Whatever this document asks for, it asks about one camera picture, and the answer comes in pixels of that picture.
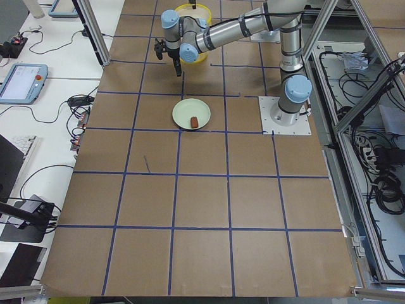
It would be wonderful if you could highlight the blue teach pendant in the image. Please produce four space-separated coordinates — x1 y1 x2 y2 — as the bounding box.
1 63 48 105
48 0 78 18

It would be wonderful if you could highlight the light green plate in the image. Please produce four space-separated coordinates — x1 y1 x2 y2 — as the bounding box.
172 98 211 130

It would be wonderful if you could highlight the black laptop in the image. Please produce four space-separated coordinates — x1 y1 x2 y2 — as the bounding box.
0 136 24 203

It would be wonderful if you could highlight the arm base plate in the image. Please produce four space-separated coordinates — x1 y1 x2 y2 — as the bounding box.
258 96 311 136

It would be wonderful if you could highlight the black power adapter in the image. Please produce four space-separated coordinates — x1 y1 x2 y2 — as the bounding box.
67 96 94 107

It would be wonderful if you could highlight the black camera stand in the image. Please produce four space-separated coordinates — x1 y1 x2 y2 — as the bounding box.
1 196 57 232

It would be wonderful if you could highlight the white keyboard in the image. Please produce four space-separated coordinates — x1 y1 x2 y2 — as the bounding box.
9 135 42 162

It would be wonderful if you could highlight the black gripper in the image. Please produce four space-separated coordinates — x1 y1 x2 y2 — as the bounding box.
154 38 182 77

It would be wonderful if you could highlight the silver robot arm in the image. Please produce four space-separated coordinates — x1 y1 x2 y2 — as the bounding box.
154 1 312 127

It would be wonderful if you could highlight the brown bun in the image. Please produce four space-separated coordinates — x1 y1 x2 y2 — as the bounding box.
190 117 199 129

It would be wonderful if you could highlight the aluminium frame post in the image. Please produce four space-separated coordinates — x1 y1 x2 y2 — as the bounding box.
72 0 111 67

